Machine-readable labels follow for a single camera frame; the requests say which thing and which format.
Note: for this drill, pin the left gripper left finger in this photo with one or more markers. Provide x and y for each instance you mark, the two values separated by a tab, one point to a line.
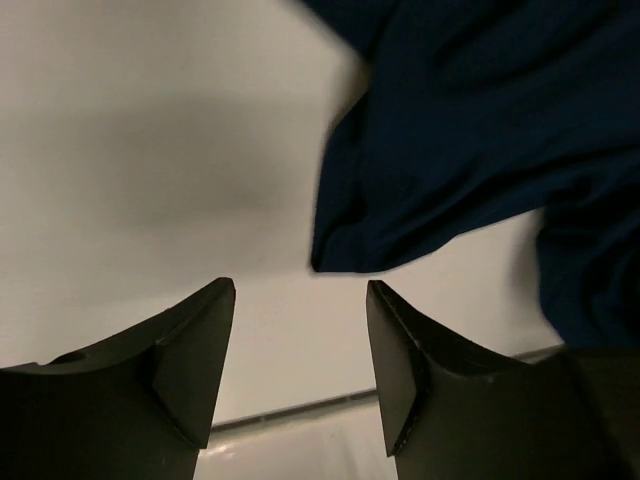
136	405

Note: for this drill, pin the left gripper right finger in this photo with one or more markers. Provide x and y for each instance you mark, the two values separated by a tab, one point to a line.
452	409

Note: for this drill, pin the navy blue shorts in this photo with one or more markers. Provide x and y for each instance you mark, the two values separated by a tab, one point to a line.
479	111

